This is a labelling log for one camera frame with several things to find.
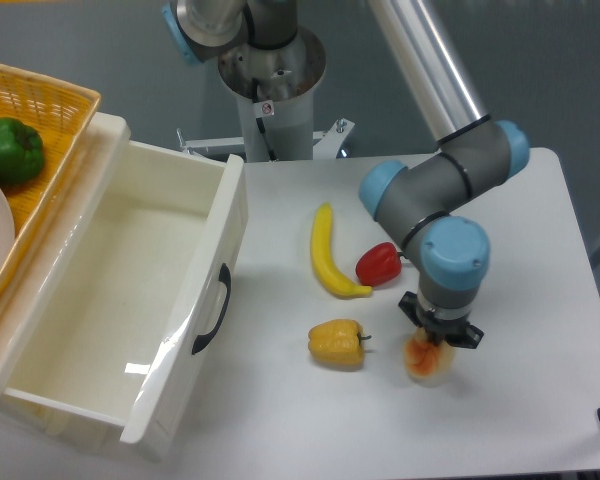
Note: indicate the white plastic drawer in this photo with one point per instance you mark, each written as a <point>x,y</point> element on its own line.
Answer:
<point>97,325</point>

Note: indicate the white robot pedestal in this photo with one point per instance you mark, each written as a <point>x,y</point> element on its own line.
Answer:
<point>274,92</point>

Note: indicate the yellow bell pepper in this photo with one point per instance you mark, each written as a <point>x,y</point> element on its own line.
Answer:
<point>338,344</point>

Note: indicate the red bell pepper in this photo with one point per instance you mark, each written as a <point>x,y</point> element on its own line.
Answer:
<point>380,265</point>

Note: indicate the round orange bread roll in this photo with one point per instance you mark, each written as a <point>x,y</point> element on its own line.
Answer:
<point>427,363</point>

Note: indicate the white metal base frame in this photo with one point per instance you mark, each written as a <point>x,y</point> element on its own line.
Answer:
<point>327,144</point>

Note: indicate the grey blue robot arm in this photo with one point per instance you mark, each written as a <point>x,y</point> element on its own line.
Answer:
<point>415,206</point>

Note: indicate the black drawer handle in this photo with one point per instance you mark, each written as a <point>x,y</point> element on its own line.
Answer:
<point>202,341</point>

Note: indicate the yellow woven basket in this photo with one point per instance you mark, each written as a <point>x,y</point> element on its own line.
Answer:
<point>42,120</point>

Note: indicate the yellow banana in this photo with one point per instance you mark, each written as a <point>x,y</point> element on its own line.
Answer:
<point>323,265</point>

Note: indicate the green bell pepper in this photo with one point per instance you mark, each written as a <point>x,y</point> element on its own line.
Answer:
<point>21,152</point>

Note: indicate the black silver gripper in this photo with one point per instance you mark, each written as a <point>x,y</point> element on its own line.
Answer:
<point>450,324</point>

